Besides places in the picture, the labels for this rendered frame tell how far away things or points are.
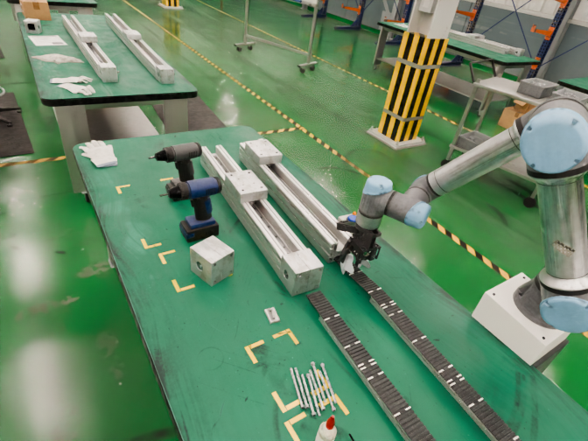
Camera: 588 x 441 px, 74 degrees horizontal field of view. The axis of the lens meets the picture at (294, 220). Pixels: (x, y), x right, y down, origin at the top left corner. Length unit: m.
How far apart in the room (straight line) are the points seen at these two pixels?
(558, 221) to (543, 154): 0.17
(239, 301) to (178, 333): 0.20
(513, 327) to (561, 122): 0.63
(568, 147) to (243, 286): 0.89
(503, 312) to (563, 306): 0.24
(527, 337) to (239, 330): 0.80
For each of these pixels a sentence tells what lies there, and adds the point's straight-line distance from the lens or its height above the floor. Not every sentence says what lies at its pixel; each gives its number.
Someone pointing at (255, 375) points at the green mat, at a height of 0.78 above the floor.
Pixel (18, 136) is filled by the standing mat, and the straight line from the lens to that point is 4.16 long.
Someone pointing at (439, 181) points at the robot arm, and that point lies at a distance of 1.18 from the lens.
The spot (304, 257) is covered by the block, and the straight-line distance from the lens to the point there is 1.21.
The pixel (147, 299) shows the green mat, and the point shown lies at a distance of 1.21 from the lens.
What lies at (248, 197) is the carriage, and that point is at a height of 0.89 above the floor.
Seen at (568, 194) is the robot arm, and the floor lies 1.31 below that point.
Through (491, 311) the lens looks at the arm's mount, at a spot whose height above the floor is 0.84.
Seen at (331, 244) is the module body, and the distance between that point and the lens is 1.31.
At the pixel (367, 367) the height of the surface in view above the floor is 0.81.
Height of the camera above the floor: 1.66
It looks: 35 degrees down
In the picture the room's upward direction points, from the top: 9 degrees clockwise
